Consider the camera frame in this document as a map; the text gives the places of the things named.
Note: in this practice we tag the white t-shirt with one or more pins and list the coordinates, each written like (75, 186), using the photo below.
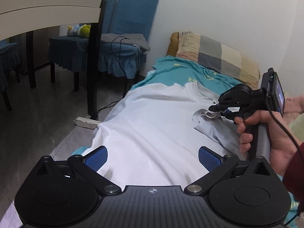
(152, 128)

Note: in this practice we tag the blue covered chair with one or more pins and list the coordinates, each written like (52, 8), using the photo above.
(68, 49)
(133, 21)
(7, 59)

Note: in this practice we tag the grey cloth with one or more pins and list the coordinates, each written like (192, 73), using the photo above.
(128, 41)

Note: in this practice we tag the person's right forearm red sleeve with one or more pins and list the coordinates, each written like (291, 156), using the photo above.
(295, 178)

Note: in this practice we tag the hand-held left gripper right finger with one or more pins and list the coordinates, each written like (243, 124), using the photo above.
(209, 158)

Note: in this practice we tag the blue white plush toy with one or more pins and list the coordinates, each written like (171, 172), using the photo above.
(73, 30)

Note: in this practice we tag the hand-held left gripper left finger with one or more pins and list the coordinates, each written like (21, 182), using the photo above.
(96, 158)

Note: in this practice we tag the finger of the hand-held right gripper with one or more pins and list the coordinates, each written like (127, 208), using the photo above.
(217, 108)
(230, 115)

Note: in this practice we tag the pale green blanket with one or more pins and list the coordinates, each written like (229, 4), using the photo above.
(296, 130)

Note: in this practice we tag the light blue bed sheet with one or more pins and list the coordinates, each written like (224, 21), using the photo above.
(79, 151)

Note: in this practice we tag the white table with black legs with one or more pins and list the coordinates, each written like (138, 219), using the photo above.
(47, 14)

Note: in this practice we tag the teal t-shirt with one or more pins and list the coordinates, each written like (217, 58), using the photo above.
(175, 72)

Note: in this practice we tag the plaid pillow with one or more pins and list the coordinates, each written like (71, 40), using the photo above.
(218, 52)

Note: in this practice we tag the person's right hand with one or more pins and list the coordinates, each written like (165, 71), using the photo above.
(277, 142)

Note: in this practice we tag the white power strip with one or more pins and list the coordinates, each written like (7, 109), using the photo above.
(85, 122)

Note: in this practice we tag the yellow green plush toy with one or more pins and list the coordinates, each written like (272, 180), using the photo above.
(86, 30)

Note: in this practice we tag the brown pillow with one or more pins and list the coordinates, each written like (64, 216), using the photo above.
(172, 45)

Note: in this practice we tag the pink fluffy blanket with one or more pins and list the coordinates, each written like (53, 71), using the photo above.
(294, 106)

